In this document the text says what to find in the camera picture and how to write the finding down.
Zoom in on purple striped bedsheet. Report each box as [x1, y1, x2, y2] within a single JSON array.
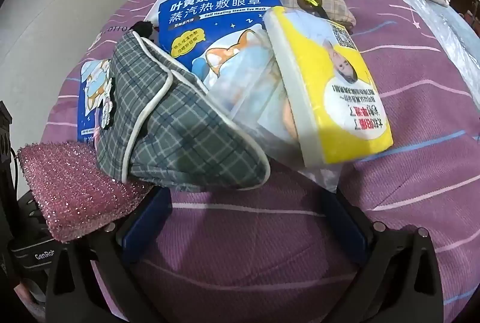
[[41, 0, 480, 323]]

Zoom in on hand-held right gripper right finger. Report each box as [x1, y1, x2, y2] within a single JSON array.
[[324, 190, 445, 323]]

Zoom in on yellow tissue pack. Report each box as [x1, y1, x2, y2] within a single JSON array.
[[262, 6, 394, 168]]

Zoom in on grey plaid cloth pouch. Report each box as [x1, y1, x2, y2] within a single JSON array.
[[95, 31, 271, 192]]

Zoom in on clear plastic sheet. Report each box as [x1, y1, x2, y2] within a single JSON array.
[[360, 0, 480, 68]]

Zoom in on clear plastic bag with puff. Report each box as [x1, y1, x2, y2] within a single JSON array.
[[204, 28, 338, 194]]

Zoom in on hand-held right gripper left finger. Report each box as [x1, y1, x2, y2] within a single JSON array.
[[45, 187, 196, 323]]

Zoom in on pink glitter sponge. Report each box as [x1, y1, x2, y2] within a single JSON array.
[[17, 141, 155, 243]]

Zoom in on blue eye mask packet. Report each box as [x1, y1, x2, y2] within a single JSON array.
[[157, 0, 284, 83], [77, 58, 115, 145]]

